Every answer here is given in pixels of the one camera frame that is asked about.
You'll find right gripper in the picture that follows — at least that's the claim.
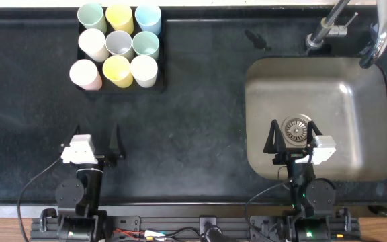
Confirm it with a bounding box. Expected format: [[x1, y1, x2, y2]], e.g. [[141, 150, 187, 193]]
[[263, 118, 324, 166]]

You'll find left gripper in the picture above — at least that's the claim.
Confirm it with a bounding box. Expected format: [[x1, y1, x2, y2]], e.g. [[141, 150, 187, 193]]
[[61, 123, 126, 167]]

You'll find white cup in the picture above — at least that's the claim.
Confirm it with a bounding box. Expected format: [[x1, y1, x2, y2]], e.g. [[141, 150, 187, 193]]
[[77, 28, 110, 63], [129, 54, 159, 89]]

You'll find steel sink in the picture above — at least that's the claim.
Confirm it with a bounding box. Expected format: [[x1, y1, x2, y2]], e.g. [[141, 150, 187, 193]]
[[245, 56, 387, 182]]

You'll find pink cup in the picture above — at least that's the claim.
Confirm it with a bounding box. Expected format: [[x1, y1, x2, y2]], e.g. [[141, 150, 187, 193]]
[[68, 58, 103, 91]]

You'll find yellow cup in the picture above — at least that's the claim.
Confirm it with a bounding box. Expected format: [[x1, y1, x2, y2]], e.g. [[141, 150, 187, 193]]
[[101, 55, 134, 89], [105, 3, 135, 35]]

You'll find grey cup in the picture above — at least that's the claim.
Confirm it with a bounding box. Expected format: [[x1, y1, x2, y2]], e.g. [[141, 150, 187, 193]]
[[105, 30, 135, 61]]

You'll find green cup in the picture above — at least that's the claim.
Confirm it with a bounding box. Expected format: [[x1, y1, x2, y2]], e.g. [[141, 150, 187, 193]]
[[76, 2, 108, 34], [132, 30, 161, 63]]

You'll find black tray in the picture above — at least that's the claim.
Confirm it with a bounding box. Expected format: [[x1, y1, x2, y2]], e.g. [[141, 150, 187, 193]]
[[75, 5, 167, 94]]

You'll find steel tap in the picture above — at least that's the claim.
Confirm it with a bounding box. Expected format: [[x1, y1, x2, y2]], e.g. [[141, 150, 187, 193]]
[[304, 0, 387, 70]]

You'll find blue cup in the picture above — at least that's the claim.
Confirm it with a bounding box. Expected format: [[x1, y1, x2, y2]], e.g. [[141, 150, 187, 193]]
[[134, 4, 163, 36]]

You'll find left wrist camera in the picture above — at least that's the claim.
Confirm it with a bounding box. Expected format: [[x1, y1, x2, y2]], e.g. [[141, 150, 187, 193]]
[[60, 134, 99, 165]]

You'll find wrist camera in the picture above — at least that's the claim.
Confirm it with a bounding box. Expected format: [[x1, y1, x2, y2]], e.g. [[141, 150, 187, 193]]
[[294, 134, 337, 166], [60, 134, 99, 165]]

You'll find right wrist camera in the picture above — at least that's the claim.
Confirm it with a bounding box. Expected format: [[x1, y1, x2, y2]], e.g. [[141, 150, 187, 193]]
[[294, 134, 337, 166]]

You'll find mounting rail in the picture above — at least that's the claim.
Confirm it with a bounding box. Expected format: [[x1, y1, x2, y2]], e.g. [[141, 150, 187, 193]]
[[30, 206, 362, 242]]

